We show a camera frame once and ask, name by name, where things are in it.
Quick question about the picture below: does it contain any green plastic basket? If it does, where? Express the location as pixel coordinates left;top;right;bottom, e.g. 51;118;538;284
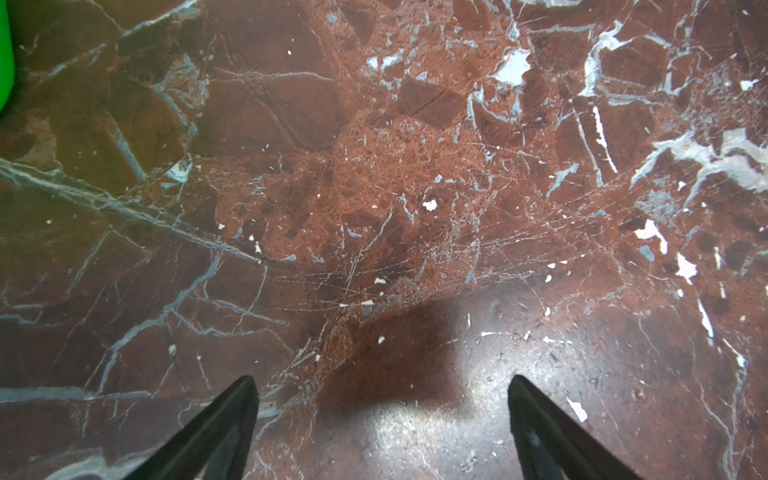
0;0;15;110

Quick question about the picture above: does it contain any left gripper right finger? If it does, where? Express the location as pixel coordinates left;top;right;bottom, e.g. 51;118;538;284
508;375;640;480

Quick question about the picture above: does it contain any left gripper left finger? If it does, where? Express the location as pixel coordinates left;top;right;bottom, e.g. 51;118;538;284
127;375;259;479

